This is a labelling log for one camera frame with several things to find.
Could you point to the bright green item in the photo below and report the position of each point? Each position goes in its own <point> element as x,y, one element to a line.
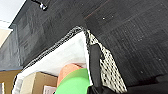
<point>75,83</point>

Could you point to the cardboard box with label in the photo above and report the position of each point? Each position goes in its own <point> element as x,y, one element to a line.
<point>33,83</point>

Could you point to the wooden door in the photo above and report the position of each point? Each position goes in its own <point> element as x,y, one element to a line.
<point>6,81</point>

